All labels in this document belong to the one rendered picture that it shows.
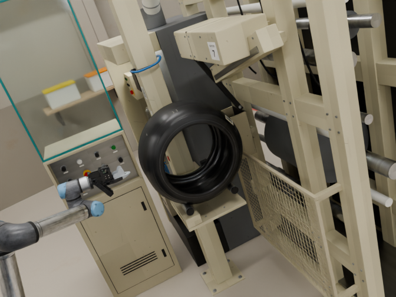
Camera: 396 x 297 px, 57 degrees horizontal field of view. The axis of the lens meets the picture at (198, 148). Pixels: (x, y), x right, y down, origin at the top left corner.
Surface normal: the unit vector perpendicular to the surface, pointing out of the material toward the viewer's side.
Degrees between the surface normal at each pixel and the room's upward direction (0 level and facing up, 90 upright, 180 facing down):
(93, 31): 90
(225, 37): 90
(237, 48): 90
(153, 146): 62
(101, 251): 90
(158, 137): 55
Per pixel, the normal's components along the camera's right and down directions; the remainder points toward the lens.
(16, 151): 0.48, 0.22
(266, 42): 0.23, 0.00
